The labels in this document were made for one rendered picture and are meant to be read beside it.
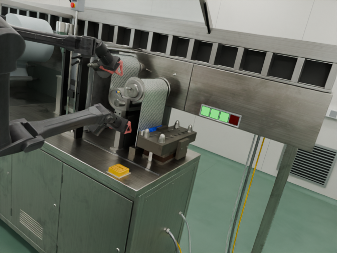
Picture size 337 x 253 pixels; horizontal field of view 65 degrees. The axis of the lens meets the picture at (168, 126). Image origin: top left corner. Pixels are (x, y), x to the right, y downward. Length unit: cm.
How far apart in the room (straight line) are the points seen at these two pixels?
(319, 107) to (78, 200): 130
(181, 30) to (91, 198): 108
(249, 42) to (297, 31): 236
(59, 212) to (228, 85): 120
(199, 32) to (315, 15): 241
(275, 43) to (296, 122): 41
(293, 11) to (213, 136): 197
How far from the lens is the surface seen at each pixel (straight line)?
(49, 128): 98
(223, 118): 156
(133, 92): 144
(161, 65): 175
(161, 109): 162
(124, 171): 128
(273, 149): 396
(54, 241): 187
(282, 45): 149
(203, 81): 160
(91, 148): 153
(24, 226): 211
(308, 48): 148
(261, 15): 398
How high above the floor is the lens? 151
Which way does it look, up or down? 17 degrees down
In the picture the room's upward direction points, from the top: 11 degrees clockwise
